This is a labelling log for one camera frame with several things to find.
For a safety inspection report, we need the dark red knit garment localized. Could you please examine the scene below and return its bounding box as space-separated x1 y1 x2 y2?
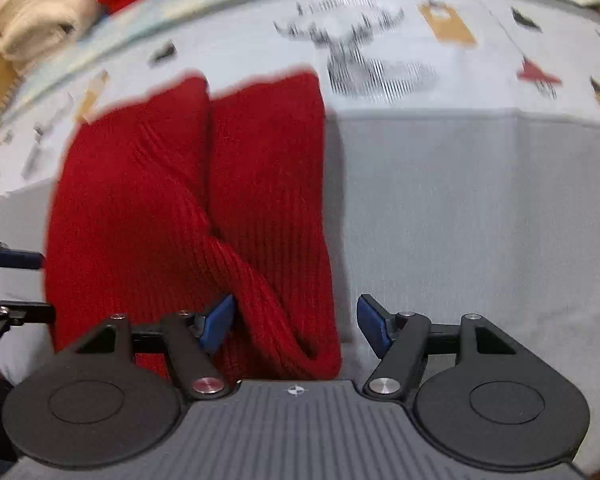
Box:
44 70 341 382

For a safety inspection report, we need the deer print bed sheet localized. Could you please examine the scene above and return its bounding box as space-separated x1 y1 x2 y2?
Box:
0 0 600 471

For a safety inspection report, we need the folded cream blanket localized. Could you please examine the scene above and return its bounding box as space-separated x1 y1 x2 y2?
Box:
0 0 102 66

